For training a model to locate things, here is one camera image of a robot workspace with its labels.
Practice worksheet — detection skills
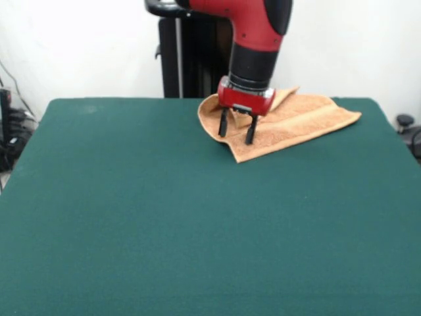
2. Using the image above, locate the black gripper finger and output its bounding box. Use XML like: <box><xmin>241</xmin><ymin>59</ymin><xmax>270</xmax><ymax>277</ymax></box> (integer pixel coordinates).
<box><xmin>217</xmin><ymin>107</ymin><xmax>229</xmax><ymax>138</ymax></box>
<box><xmin>244</xmin><ymin>115</ymin><xmax>260</xmax><ymax>146</ymax></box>

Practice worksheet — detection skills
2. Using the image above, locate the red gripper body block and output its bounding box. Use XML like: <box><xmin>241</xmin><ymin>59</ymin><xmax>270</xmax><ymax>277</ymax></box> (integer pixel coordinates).
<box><xmin>216</xmin><ymin>76</ymin><xmax>278</xmax><ymax>119</ymax></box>

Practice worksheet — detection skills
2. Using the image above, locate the tan terry towel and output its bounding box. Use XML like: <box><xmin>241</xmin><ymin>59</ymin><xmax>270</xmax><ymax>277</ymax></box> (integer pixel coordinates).
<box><xmin>197</xmin><ymin>86</ymin><xmax>363</xmax><ymax>164</ymax></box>

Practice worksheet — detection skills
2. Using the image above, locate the black office chair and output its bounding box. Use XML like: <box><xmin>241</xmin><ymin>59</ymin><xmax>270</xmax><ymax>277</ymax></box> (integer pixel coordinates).
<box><xmin>395</xmin><ymin>113</ymin><xmax>421</xmax><ymax>164</ymax></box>

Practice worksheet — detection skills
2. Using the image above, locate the dark green table cloth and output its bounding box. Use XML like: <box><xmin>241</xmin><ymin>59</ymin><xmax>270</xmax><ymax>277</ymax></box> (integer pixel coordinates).
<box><xmin>0</xmin><ymin>96</ymin><xmax>421</xmax><ymax>316</ymax></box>

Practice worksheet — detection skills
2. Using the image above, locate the black electronics box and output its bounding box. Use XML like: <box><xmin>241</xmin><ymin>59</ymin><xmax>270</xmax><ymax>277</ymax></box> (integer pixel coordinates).
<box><xmin>0</xmin><ymin>87</ymin><xmax>14</xmax><ymax>142</ymax></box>

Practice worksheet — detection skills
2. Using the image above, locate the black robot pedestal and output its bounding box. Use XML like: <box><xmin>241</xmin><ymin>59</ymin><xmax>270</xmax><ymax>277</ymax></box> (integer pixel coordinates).
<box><xmin>143</xmin><ymin>0</ymin><xmax>235</xmax><ymax>99</ymax></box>

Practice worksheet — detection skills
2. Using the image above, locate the black cable bundle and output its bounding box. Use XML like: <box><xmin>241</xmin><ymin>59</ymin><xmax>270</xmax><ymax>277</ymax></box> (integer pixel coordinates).
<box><xmin>8</xmin><ymin>107</ymin><xmax>37</xmax><ymax>134</ymax></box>

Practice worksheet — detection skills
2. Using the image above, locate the grey cable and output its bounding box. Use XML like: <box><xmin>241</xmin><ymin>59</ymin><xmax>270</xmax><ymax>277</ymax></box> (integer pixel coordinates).
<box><xmin>0</xmin><ymin>61</ymin><xmax>37</xmax><ymax>120</ymax></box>

